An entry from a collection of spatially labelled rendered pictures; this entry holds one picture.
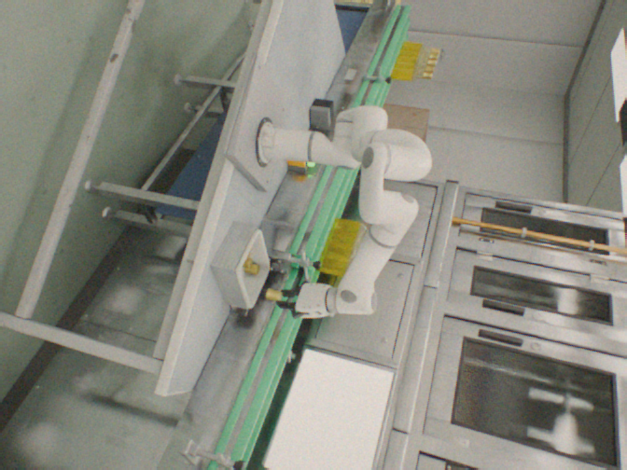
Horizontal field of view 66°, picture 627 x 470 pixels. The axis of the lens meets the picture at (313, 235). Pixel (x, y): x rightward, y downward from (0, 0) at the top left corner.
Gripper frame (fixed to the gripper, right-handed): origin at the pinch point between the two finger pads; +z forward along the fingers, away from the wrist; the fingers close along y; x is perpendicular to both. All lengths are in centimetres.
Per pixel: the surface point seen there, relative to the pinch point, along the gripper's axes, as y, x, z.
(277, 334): -5.7, -11.8, 6.0
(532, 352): 18, -54, -68
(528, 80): 617, -320, -59
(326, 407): -19.1, -33.2, -7.2
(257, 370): -18.9, -11.5, 8.4
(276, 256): 15.6, 1.6, 8.0
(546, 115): 565, -347, -81
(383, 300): 24.6, -35.2, -17.8
